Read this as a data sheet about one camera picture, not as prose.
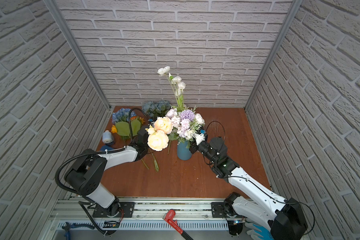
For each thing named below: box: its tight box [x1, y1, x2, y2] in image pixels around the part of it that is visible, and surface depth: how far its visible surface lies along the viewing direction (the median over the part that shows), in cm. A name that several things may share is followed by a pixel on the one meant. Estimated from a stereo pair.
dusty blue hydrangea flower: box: [142, 100, 172, 120], surface depth 109 cm
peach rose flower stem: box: [145, 116, 173, 155], surface depth 55 cm
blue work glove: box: [252, 224, 274, 240], surface depth 68 cm
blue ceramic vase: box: [177, 140, 192, 161], surface depth 90 cm
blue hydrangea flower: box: [112, 108, 137, 123], surface depth 105 cm
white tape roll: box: [102, 130, 113, 144], surface depth 94 cm
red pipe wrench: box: [162, 209, 194, 240], surface depth 71 cm
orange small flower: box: [111, 124, 118, 134], surface depth 99 cm
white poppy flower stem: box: [157, 66, 186, 112], surface depth 70 cm
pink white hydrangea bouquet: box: [165, 108, 205, 141], surface depth 60 cm
